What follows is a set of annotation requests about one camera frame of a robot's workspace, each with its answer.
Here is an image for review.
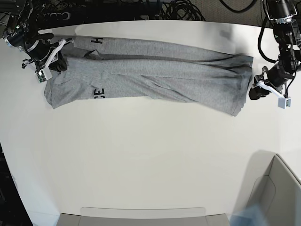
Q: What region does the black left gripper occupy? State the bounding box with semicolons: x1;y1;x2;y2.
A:
249;67;288;100

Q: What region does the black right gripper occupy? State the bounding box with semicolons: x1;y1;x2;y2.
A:
22;39;67;72

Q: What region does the grey T-shirt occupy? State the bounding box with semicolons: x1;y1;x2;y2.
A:
44;36;253;116

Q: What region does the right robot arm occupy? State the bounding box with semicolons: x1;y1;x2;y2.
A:
3;0;67;72

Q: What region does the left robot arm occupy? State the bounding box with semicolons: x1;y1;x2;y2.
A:
249;0;301;100

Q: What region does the grey plastic bin right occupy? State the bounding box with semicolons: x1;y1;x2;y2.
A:
247;155;301;226

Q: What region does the grey plastic bin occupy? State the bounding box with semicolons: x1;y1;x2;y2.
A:
247;155;301;226
57;207;230;226

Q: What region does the blue cloth blurred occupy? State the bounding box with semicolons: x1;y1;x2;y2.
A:
229;204;269;226

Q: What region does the grey plastic bin bottom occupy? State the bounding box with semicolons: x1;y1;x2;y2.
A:
57;207;230;226

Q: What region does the black cable bundle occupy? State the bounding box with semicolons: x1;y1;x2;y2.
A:
162;0;206;22

